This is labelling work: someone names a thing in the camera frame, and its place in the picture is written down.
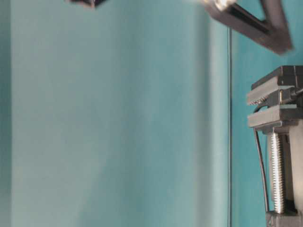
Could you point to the black bench vise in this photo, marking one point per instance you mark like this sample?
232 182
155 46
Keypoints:
278 97

